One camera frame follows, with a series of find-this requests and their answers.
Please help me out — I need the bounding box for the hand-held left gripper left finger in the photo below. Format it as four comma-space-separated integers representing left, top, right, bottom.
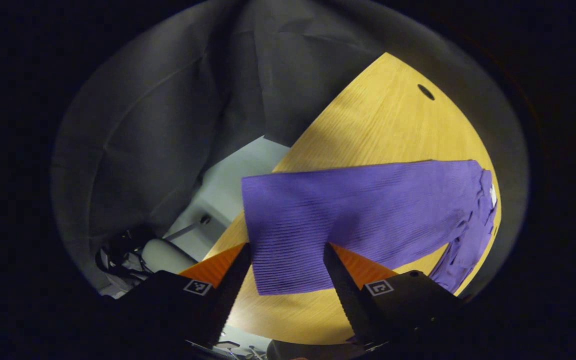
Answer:
113, 242, 254, 350

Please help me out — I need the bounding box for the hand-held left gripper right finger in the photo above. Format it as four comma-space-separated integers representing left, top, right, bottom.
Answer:
322, 243, 465, 347

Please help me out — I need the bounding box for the purple button shirt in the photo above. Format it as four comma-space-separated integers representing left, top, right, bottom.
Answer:
241, 159, 499, 297

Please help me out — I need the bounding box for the white rounded object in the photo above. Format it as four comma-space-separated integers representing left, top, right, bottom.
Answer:
140, 238, 200, 275

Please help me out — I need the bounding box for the thin grey rod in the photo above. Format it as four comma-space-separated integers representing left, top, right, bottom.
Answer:
167, 214, 212, 242

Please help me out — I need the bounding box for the black backdrop cloth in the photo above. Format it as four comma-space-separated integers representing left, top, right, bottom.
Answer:
50, 0, 530, 301

